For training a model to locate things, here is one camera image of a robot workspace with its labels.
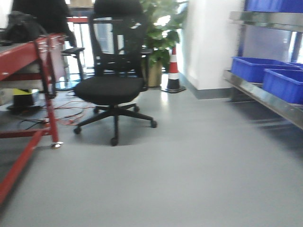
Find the black office chair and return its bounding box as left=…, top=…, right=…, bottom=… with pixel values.
left=73, top=0, right=157, bottom=146

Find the blue bin on shelf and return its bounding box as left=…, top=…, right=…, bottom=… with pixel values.
left=231, top=56, right=302, bottom=83

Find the stainless steel shelf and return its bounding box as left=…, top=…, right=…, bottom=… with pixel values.
left=223, top=11, right=303, bottom=129

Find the green potted plant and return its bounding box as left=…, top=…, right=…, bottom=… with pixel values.
left=140, top=0, right=188, bottom=87

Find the orange white traffic cone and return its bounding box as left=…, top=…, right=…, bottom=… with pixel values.
left=160, top=46, right=186, bottom=93

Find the black bag on cart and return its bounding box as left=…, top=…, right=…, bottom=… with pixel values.
left=2, top=11, right=48, bottom=43

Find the orange floor cable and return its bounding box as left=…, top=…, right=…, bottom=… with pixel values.
left=41, top=100, right=100, bottom=126

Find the blue bin near edge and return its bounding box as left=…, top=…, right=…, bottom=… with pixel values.
left=262, top=69, right=303, bottom=105

